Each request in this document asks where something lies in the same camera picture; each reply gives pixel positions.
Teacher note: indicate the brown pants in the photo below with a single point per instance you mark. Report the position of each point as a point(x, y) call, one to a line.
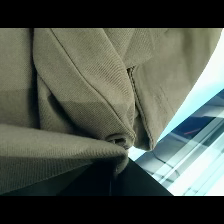
point(83, 83)

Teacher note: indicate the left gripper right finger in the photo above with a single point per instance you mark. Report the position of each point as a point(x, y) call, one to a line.
point(136, 183)

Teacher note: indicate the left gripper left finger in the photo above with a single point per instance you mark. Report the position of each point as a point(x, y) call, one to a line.
point(96, 183)

